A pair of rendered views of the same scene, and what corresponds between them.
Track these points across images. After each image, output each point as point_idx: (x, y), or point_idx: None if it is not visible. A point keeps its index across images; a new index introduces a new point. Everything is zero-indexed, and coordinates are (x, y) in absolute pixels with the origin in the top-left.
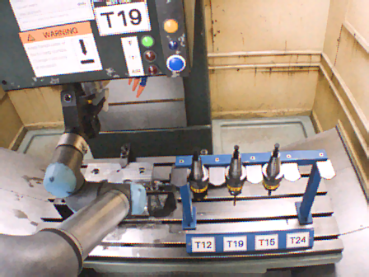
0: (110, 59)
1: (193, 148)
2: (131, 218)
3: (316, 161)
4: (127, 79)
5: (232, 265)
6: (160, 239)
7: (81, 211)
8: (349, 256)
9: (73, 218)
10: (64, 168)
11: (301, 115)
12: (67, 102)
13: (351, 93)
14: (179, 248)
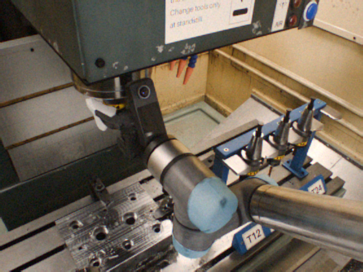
0: (262, 8)
1: (258, 124)
2: (152, 256)
3: (320, 109)
4: (59, 96)
5: (281, 243)
6: (203, 259)
7: (332, 201)
8: None
9: (361, 205)
10: (220, 181)
11: (196, 102)
12: (144, 99)
13: (267, 59)
14: (230, 256)
